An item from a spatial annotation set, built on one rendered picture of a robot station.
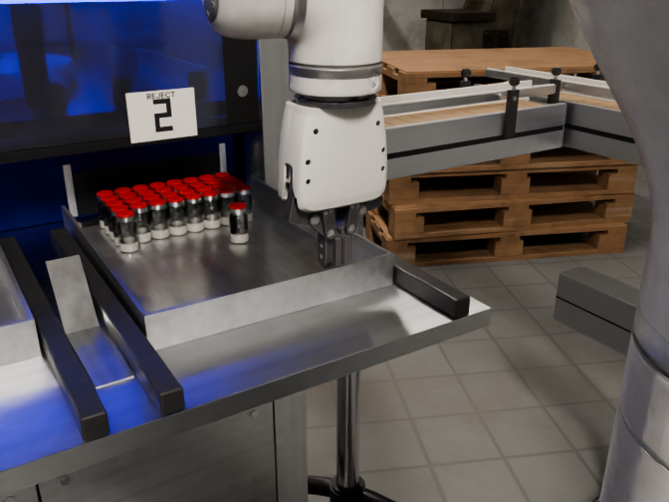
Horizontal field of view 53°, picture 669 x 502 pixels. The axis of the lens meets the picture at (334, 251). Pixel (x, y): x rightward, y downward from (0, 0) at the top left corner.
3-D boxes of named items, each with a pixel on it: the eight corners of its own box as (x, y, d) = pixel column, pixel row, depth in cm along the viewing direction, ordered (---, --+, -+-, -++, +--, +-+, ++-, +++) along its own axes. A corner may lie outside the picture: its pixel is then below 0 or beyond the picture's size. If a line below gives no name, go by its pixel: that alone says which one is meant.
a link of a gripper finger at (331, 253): (325, 202, 67) (325, 263, 70) (297, 207, 66) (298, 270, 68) (342, 211, 65) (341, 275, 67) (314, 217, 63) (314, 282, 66)
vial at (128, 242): (117, 248, 80) (112, 211, 78) (135, 244, 81) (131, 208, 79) (122, 254, 78) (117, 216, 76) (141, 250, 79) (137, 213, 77)
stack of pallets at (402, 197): (550, 198, 381) (568, 45, 349) (632, 251, 308) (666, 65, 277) (347, 210, 361) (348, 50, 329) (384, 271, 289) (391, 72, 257)
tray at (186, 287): (65, 232, 85) (61, 205, 84) (253, 198, 98) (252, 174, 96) (148, 352, 58) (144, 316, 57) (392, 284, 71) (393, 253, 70)
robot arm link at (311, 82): (352, 53, 66) (351, 85, 67) (272, 59, 62) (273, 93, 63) (404, 63, 60) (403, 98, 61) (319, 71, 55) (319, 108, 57)
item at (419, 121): (273, 205, 107) (270, 105, 101) (232, 181, 119) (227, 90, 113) (567, 148, 140) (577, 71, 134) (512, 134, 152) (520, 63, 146)
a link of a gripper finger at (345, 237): (353, 196, 69) (352, 257, 72) (327, 201, 67) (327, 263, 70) (371, 205, 66) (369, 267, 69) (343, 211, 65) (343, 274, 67)
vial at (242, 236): (227, 239, 82) (225, 205, 81) (244, 236, 83) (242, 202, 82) (235, 245, 80) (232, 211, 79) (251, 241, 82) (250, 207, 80)
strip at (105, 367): (55, 318, 64) (45, 261, 62) (88, 310, 66) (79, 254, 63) (96, 388, 53) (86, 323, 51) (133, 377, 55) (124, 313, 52)
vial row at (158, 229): (112, 242, 81) (108, 206, 80) (248, 216, 90) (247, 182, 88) (116, 248, 80) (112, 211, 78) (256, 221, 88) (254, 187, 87)
